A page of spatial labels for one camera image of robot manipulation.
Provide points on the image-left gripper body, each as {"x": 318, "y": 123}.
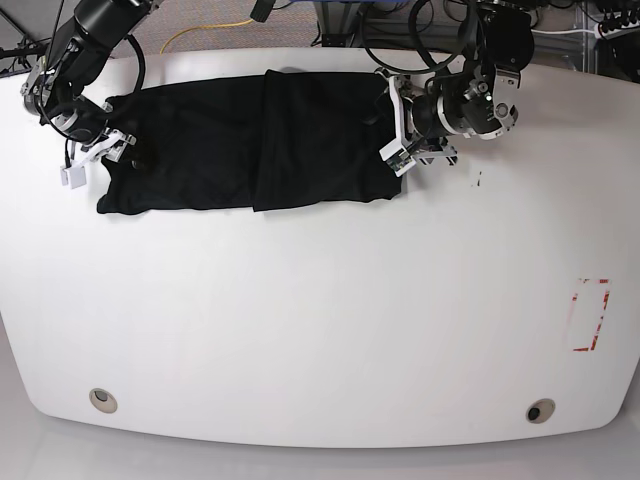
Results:
{"x": 59, "y": 103}

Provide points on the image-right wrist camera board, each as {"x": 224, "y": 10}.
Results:
{"x": 398, "y": 158}

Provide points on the left table cable grommet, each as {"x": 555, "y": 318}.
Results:
{"x": 103, "y": 401}

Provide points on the white power strip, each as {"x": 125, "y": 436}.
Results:
{"x": 616, "y": 26}

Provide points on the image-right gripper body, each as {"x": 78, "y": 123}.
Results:
{"x": 473, "y": 103}

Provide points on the red tape rectangle marking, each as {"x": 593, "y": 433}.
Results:
{"x": 587, "y": 311}

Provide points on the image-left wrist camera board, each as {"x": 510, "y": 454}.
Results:
{"x": 73, "y": 177}

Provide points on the black tripod leg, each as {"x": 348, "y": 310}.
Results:
{"x": 14, "y": 35}

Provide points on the table cable grommet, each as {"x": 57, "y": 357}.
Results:
{"x": 103, "y": 401}
{"x": 540, "y": 411}

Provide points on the grey metal stand base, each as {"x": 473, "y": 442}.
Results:
{"x": 338, "y": 21}

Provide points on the right table cable grommet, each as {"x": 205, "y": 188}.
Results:
{"x": 540, "y": 411}

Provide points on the black T-shirt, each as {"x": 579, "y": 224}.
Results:
{"x": 267, "y": 142}

